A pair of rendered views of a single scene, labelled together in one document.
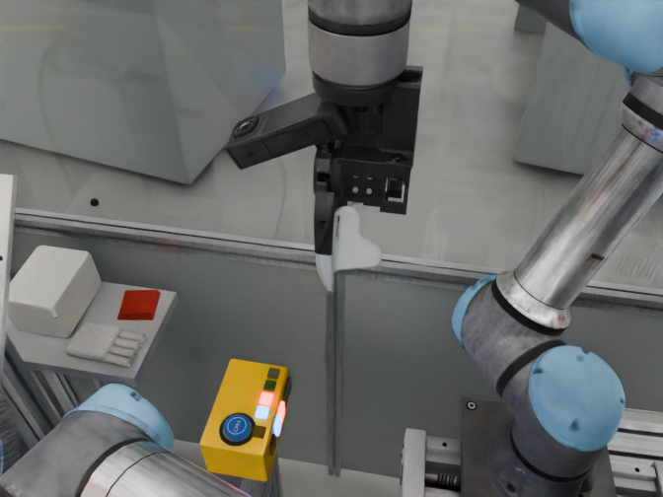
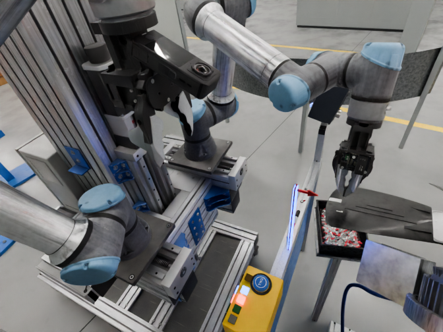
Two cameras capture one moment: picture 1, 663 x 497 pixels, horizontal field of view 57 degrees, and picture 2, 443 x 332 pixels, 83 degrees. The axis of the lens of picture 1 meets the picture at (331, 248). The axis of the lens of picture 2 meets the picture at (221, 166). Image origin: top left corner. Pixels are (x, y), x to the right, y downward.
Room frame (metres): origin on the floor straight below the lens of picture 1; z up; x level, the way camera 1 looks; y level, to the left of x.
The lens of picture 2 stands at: (0.74, 0.20, 1.73)
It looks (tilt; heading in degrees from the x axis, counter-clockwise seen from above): 41 degrees down; 203
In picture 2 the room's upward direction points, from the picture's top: 9 degrees counter-clockwise
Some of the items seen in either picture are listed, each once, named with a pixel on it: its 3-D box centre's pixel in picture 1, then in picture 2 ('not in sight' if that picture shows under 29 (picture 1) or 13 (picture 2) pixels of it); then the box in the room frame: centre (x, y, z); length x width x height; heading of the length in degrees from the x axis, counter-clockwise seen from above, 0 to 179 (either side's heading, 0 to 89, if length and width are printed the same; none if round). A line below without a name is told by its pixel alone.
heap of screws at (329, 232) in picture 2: not in sight; (339, 228); (0.08, 0.38, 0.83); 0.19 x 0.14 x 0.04; 6
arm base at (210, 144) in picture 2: not in sight; (198, 141); (-0.07, -0.24, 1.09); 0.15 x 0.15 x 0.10
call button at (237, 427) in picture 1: (237, 428); (260, 283); (0.47, 0.14, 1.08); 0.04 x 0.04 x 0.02
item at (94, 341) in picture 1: (107, 343); not in sight; (0.78, 0.47, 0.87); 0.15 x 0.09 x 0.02; 77
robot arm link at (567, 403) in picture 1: (563, 406); (107, 210); (0.42, -0.31, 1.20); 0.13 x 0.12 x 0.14; 24
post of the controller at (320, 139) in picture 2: not in sight; (320, 144); (-0.30, 0.28, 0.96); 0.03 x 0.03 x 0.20; 80
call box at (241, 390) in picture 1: (249, 420); (254, 308); (0.51, 0.13, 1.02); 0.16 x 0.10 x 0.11; 170
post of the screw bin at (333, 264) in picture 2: not in sight; (324, 290); (0.15, 0.38, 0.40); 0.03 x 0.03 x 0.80; 5
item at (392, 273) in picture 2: not in sight; (393, 272); (0.31, 0.49, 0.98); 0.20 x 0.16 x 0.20; 170
